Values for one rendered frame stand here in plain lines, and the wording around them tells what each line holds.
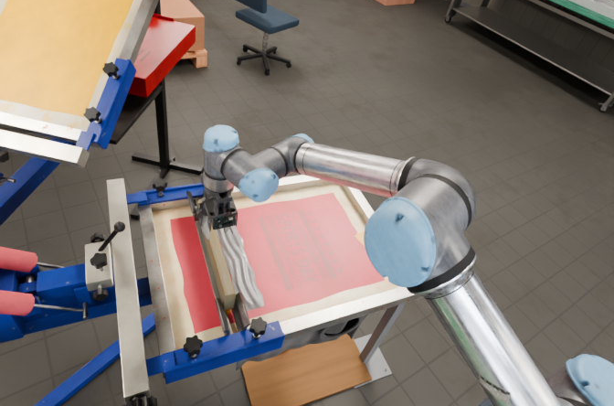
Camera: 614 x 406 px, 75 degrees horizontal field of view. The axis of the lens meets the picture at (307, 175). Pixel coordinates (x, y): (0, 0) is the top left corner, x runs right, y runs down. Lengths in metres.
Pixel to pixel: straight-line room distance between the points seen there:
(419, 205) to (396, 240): 0.06
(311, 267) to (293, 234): 0.14
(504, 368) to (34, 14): 1.71
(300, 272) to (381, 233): 0.73
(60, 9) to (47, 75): 0.26
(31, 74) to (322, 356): 1.74
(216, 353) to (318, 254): 0.47
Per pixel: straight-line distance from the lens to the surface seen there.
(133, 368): 1.07
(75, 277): 1.22
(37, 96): 1.61
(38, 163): 1.74
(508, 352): 0.68
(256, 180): 0.83
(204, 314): 1.21
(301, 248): 1.36
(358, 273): 1.35
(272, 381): 2.15
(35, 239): 2.75
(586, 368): 0.86
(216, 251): 1.19
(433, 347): 2.50
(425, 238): 0.57
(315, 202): 1.52
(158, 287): 1.22
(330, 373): 2.21
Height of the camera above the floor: 2.01
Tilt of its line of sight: 41 degrees down
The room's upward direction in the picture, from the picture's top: 14 degrees clockwise
